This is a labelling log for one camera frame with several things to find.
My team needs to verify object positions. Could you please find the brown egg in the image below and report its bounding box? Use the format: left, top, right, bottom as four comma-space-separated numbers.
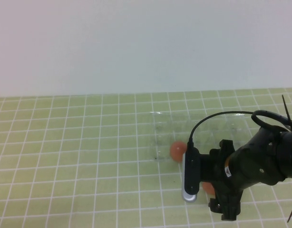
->
169, 142, 187, 163
202, 181, 216, 196

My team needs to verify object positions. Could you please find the black camera cable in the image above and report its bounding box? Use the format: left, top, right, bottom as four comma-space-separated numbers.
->
188, 109, 292, 149

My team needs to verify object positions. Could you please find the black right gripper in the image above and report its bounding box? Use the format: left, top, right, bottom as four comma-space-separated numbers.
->
208, 127, 286, 222

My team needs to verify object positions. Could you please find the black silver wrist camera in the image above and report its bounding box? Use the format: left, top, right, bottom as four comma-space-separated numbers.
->
181, 147, 200, 204

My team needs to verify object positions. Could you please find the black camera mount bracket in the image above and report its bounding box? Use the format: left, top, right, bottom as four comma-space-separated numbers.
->
198, 154, 217, 185

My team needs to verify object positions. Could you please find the green white-grid tablecloth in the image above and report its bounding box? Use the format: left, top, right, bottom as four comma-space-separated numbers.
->
0, 87, 292, 228

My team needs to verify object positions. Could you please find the transparent plastic egg tray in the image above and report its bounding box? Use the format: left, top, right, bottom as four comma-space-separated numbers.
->
149, 111, 247, 164

